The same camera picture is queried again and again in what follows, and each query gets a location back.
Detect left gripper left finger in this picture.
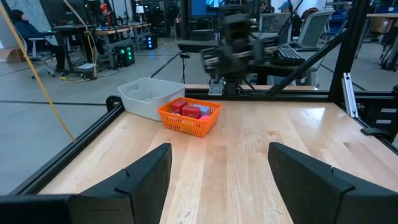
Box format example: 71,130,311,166
70,142,173,224

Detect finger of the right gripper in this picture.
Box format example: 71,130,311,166
252,37,279,65
201,46,220,74

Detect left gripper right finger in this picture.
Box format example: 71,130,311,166
267,142,398,224

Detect red wall charger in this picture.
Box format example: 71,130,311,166
170,99,188,114
182,105,201,119

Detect grey office chair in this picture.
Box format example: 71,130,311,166
297,9,336,48

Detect white office chair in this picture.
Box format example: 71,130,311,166
17,32,57,79

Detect black side desk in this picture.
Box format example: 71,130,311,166
175,37,313,85

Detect black keyboard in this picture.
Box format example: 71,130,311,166
273,45,307,67

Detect grey laptop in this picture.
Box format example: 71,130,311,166
259,12,293,35

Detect blue screen monitor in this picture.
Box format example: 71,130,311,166
188,0,259,19

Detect computer tower blue lights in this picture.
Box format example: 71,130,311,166
146,34,159,50

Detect orange plastic basket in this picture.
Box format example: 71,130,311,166
157,96,223,138

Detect white plastic bin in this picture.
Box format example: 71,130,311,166
117,77,186,121

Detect computer tower green lights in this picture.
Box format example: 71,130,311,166
115,45,136,68

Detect wooden work desk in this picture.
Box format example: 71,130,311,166
49,22,152,73

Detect red desk gadget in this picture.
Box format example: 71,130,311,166
99,2,113,20

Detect black desk monitor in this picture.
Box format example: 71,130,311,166
42,0,91,27

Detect grey cloth backdrop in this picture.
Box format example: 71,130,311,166
6,0,47,47

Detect person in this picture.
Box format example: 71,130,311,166
9,9,67,75

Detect cardboard box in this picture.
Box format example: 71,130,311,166
0,46,26,63

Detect black aluminium table frame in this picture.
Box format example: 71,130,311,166
9,0,398,196

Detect black flat table bracket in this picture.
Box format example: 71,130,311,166
360,126,389,136

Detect silver aluminium bracket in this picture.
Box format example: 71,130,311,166
341,72,360,119

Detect pale hanging cable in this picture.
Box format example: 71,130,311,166
63,0,98,79

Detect yellow hanging cable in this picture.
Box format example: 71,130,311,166
0,2,77,143

